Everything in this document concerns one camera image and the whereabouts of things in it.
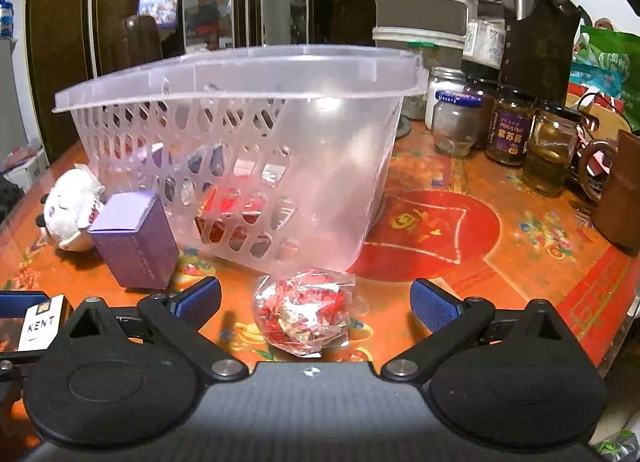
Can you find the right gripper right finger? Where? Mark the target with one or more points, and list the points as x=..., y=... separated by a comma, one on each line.
x=455, y=325

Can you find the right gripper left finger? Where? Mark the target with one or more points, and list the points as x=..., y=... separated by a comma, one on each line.
x=174, y=322

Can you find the white Kent cigarette pack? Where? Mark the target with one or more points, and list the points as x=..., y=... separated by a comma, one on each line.
x=42, y=323

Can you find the purple cube box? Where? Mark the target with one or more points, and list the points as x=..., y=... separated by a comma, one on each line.
x=134, y=239

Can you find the white plush doll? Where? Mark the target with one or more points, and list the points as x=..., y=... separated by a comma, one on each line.
x=69, y=209

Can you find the red gift box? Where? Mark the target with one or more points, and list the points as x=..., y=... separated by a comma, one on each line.
x=246, y=227

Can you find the red candy bag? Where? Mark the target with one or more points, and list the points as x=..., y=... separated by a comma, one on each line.
x=304, y=313

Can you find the translucent plastic basket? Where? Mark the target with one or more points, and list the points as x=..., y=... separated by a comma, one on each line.
x=312, y=123

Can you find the brown ceramic mug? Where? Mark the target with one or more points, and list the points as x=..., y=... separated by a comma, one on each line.
x=617, y=213

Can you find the blue lid glass jar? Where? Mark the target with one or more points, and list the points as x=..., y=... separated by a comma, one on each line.
x=456, y=122

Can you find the amber liquid glass jar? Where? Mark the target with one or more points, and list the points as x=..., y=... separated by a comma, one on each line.
x=550, y=149

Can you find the purple label jar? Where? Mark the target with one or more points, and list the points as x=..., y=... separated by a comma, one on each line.
x=510, y=126

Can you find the brown thermos jug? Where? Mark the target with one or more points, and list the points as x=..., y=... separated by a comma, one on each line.
x=142, y=40

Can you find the white label dark bottle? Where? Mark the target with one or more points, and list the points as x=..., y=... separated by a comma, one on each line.
x=484, y=43

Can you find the blue water bottle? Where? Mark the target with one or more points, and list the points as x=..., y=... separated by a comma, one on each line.
x=6, y=19

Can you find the green shopping bag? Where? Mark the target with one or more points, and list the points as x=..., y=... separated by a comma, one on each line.
x=617, y=54

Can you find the black bag on table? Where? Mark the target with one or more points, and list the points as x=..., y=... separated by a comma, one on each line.
x=539, y=46

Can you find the dark wooden wardrobe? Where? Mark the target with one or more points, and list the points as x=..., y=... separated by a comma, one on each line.
x=70, y=41

